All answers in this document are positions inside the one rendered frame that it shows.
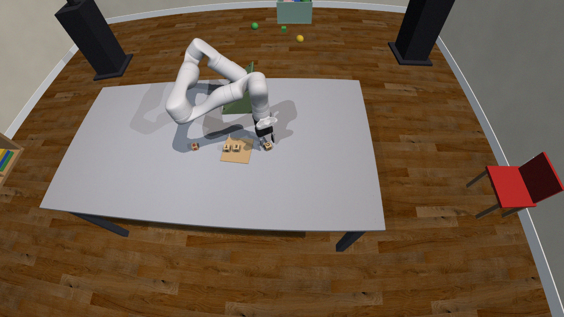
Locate tan flat mat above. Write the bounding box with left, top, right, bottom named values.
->
left=220, top=137, right=254, bottom=164

